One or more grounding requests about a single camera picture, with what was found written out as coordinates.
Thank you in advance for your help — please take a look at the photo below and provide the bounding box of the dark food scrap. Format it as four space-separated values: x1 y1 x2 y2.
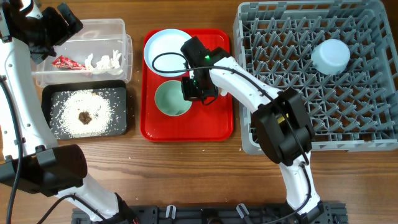
78 111 92 125

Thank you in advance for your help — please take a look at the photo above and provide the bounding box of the black tray bin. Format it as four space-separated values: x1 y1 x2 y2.
40 79 128 140

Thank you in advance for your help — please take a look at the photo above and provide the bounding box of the red snack wrapper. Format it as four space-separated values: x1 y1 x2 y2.
52 55 86 70

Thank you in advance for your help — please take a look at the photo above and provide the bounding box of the white rice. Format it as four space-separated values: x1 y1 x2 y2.
49 88 127 139

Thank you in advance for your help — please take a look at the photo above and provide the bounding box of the grey dishwasher rack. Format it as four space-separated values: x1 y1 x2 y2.
233 1 397 152

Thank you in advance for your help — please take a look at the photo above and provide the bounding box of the light blue plate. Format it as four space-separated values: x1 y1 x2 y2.
144 29 192 78

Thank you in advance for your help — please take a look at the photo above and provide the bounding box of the light blue bowl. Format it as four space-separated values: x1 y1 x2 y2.
311 39 351 75

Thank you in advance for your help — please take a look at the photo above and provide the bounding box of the clear plastic bin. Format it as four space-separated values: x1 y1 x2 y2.
31 19 133 88

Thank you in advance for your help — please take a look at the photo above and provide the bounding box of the white tissue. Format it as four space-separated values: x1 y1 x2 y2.
85 50 123 76

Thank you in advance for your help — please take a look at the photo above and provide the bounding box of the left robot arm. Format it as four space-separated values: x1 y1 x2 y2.
1 1 139 223

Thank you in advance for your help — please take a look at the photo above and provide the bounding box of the white plastic spoon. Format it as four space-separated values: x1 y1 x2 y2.
218 88 228 96

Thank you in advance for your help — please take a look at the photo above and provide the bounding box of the red plastic tray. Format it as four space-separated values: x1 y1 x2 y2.
140 28 234 143

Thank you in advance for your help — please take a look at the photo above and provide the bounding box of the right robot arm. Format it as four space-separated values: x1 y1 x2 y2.
180 37 323 223

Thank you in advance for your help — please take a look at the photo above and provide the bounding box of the green bowl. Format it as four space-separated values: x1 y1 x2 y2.
154 80 192 116

